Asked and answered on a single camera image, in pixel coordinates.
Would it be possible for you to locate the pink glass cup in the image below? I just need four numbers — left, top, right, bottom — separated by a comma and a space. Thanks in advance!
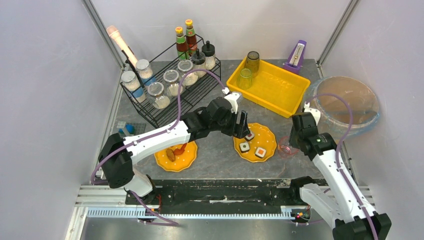
277, 136, 299, 159

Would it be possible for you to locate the green glass cup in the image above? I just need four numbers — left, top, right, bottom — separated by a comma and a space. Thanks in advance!
236, 68, 253, 90

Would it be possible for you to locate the dark glass cup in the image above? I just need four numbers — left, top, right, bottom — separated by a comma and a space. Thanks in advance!
245, 51, 260, 78

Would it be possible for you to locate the black cap shaker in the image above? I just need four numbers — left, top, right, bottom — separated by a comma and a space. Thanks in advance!
201, 40, 216, 70
191, 49, 206, 79

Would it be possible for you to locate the glass jar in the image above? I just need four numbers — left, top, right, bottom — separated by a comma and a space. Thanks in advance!
177, 59, 199, 87
147, 82, 171, 110
163, 69, 180, 97

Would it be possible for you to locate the glass jar front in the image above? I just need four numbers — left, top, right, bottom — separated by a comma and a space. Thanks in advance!
163, 69, 180, 97

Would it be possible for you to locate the glass jar back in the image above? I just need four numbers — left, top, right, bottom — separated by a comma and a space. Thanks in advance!
147, 82, 171, 110

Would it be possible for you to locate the green label sauce bottle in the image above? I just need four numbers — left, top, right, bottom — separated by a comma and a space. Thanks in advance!
175, 26, 190, 61

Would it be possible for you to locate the red label sauce bottle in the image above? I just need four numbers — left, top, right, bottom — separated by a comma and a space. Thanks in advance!
185, 19, 198, 56

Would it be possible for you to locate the blue band spice jar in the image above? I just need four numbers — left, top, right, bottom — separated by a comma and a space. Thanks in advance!
135, 59, 156, 86
120, 70, 146, 103

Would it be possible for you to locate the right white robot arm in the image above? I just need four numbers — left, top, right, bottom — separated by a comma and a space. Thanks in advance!
289, 111, 392, 240

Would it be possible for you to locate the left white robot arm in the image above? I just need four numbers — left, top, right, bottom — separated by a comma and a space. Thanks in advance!
98, 92, 250, 197

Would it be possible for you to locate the red centre sushi piece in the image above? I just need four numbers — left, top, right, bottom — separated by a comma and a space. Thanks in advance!
244, 132, 255, 142

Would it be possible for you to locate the green centre sushi piece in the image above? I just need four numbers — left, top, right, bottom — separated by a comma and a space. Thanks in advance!
238, 141, 250, 153

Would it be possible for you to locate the yellow plate with sushi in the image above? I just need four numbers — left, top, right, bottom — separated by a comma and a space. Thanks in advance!
233, 123, 277, 163

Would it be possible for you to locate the orange centre sushi piece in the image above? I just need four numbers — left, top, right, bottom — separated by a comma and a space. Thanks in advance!
254, 147, 267, 159

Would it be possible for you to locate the yellow plastic bin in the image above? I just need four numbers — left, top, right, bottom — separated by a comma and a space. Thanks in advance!
226, 57, 311, 118

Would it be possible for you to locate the round bin with plastic liner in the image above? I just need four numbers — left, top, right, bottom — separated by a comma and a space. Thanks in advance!
302, 76, 380, 141

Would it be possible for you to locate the purple metronome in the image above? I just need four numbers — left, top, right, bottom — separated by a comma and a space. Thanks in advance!
282, 40, 307, 75

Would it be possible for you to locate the red chicken wing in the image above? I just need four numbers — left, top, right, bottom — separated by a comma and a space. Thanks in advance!
173, 143, 187, 156

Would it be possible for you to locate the yellow plate with chicken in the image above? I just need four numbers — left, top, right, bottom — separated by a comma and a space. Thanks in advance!
154, 141, 198, 172

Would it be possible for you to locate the brown chicken piece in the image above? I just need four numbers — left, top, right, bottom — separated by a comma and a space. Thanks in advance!
166, 148, 176, 162

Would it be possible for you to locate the grey lego baseplate with bricks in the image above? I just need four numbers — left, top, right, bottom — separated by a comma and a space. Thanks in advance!
116, 121, 146, 137

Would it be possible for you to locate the pink microphone on stand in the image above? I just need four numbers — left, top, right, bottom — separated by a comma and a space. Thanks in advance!
106, 25, 138, 67

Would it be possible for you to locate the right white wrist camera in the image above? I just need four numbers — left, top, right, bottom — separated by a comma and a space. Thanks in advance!
302, 102, 321, 125

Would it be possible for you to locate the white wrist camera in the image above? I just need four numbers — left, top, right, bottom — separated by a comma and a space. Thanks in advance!
222, 87, 243, 113
302, 102, 321, 125

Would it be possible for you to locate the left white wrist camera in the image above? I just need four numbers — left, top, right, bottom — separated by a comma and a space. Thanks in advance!
222, 87, 243, 113

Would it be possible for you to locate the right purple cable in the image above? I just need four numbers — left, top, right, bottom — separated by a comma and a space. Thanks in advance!
306, 93, 380, 240

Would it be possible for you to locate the purple cable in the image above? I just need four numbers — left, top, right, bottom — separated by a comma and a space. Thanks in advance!
90, 68, 230, 227
306, 93, 380, 240

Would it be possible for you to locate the black wire rack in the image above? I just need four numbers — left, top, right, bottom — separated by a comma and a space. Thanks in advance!
120, 43, 219, 128

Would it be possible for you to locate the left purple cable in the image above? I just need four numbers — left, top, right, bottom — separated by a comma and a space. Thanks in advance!
90, 68, 230, 227

